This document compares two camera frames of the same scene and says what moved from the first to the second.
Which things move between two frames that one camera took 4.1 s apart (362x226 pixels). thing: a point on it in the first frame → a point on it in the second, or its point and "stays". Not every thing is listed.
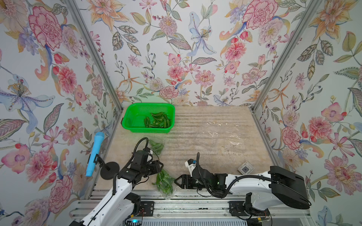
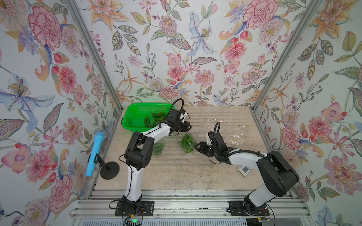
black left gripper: x=157 y=166 → x=185 y=126
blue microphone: x=98 y=141 stays
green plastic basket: x=149 y=117 stays
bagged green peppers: x=157 y=147 stays
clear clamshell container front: x=165 y=184 → x=185 y=142
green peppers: x=159 y=119 stays
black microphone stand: x=108 y=169 stays
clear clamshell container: x=224 y=135 stays
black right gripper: x=184 y=181 → x=201 y=148
